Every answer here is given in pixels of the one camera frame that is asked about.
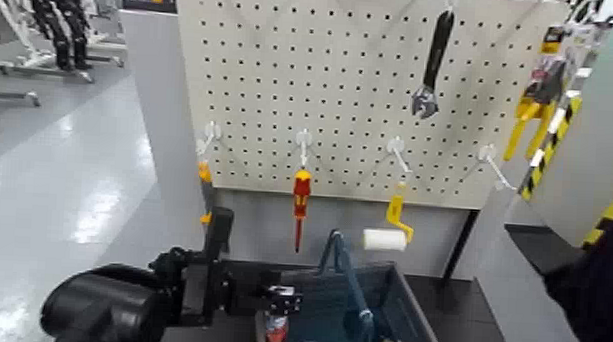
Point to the grey cabinet with hazard stripe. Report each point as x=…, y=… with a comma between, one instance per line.
x=604, y=103

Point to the grey-blue plastic crate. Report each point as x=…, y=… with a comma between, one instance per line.
x=409, y=314

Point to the red and yellow screwdriver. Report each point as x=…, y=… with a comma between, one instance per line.
x=301, y=193

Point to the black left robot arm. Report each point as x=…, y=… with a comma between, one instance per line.
x=110, y=309

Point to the yellow black hazard striped post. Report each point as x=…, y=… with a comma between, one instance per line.
x=537, y=173

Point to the grey partition wall panel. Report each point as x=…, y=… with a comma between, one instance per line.
x=152, y=106

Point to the orange and grey paint brush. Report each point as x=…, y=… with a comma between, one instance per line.
x=208, y=190

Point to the yellow carded packaged tool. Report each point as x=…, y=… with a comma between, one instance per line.
x=552, y=40

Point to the grey floor stand bar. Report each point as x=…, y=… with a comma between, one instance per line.
x=5, y=96

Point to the red and white glue tube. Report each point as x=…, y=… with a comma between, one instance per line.
x=277, y=331

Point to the beige pegboard panel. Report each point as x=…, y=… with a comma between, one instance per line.
x=343, y=63

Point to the white pegboard hook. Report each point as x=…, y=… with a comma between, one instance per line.
x=487, y=152
x=211, y=131
x=304, y=139
x=395, y=145

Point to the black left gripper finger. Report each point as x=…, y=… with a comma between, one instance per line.
x=284, y=307
x=285, y=293

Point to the black pegboard support leg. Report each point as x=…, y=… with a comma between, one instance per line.
x=460, y=248

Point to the black robot on stand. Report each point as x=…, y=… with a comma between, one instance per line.
x=57, y=17

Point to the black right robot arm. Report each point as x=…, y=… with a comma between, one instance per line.
x=605, y=293

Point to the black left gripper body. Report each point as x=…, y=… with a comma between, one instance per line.
x=247, y=295

